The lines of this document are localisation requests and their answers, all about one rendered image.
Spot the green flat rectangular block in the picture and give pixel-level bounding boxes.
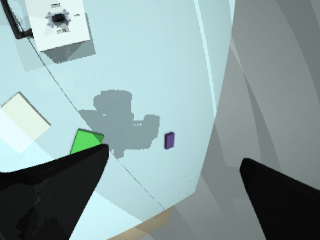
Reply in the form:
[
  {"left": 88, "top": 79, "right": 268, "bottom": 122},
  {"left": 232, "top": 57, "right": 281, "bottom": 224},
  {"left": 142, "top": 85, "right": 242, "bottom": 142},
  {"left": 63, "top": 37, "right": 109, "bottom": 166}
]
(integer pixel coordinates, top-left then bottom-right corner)
[{"left": 69, "top": 129, "right": 104, "bottom": 153}]

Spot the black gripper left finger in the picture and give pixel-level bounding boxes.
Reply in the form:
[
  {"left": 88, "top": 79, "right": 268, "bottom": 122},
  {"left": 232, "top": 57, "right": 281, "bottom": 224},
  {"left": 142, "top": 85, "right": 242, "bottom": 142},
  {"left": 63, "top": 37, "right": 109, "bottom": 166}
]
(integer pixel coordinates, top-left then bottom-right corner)
[{"left": 0, "top": 144, "right": 109, "bottom": 240}]

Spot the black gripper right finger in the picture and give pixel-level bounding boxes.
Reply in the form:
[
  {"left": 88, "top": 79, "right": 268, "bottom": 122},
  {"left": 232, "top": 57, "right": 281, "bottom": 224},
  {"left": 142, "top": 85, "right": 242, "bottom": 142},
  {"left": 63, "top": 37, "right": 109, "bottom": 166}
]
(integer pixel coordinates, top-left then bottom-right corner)
[{"left": 240, "top": 157, "right": 320, "bottom": 240}]

